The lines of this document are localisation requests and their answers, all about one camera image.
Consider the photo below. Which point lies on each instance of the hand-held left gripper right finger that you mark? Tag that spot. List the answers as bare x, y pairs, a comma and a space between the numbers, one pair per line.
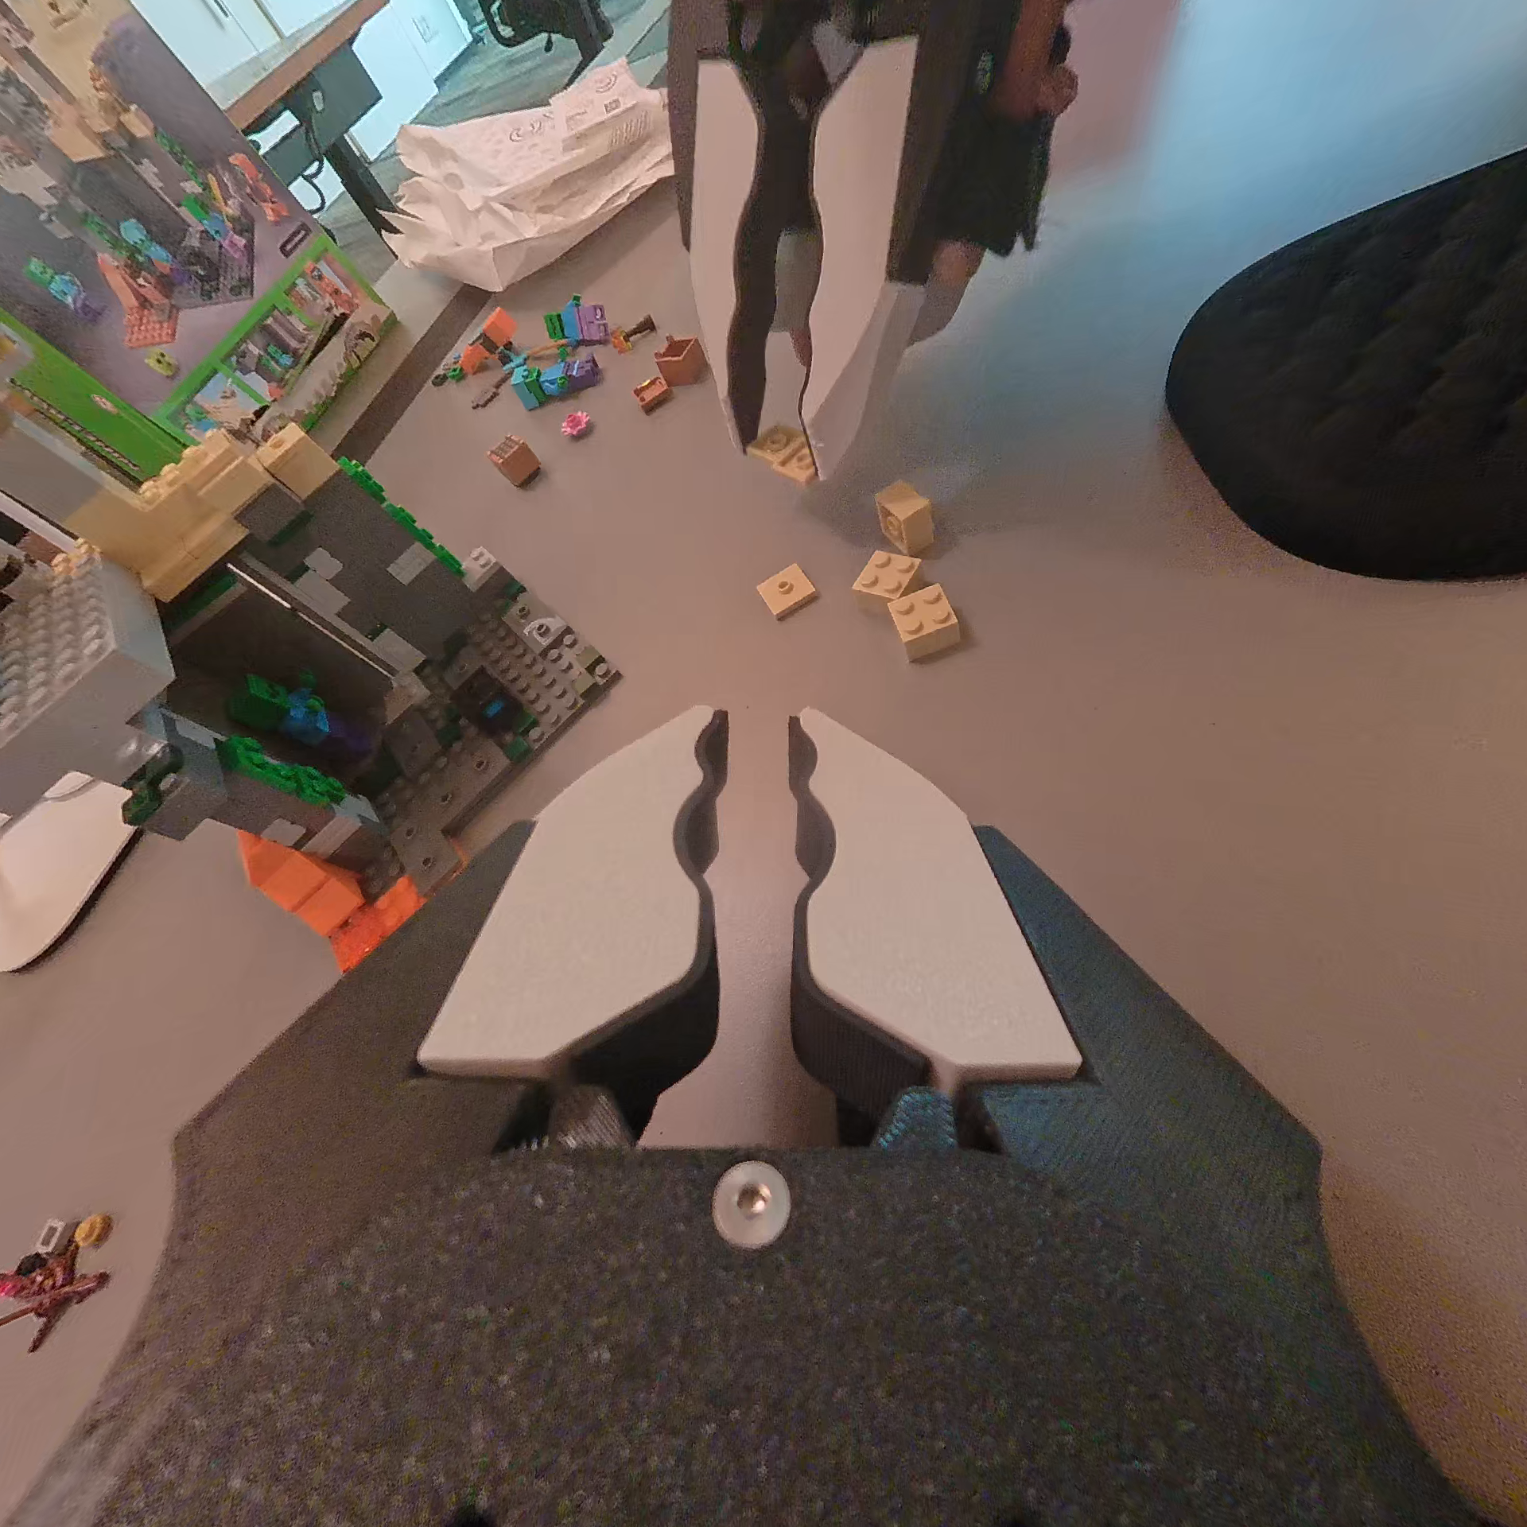
930, 942

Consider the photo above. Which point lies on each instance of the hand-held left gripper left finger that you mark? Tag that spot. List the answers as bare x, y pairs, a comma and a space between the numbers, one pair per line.
573, 942

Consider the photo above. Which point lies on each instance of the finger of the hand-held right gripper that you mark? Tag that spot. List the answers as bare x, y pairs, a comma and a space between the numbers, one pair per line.
724, 179
865, 240

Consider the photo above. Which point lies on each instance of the brown toy chest piece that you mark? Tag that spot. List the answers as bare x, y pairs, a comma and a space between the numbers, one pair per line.
676, 358

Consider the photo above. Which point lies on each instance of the tan square tile plate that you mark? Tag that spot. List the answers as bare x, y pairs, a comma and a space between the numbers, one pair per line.
783, 452
788, 591

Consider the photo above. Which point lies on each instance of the tan small toy brick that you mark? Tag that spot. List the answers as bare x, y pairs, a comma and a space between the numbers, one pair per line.
886, 575
903, 520
922, 622

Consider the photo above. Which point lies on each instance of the toy brick tower model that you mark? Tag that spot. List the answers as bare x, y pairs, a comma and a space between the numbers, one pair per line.
299, 655

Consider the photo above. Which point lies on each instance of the grey desk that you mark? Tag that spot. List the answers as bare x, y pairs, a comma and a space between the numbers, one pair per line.
1194, 835

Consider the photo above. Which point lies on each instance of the person's right hand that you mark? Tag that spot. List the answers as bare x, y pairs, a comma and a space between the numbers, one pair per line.
1038, 70

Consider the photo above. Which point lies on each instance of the white paper pile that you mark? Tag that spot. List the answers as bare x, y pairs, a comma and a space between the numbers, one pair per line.
513, 179

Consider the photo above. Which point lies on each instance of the orange toy brick plate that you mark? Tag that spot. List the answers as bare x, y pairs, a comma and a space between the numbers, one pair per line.
333, 894

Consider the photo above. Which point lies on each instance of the black office chair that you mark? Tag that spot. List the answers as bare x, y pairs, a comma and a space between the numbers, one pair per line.
537, 18

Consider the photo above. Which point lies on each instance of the orange toy figure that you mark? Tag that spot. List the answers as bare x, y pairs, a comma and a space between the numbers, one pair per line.
489, 340

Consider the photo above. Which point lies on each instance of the dark toy shovel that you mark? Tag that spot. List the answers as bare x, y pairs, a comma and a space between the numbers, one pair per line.
485, 395

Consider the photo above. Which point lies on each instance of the brown toy cube block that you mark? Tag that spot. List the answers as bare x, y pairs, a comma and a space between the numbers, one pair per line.
513, 461

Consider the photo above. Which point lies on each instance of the wooden office table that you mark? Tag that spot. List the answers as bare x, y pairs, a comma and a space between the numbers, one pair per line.
299, 70

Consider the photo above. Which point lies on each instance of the white stand base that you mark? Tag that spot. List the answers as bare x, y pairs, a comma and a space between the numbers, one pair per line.
48, 871

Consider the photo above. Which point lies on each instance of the green toy box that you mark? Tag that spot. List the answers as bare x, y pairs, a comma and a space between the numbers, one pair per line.
154, 240

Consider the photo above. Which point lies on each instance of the small dark red toy piece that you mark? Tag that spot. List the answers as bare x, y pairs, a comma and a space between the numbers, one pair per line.
48, 1284

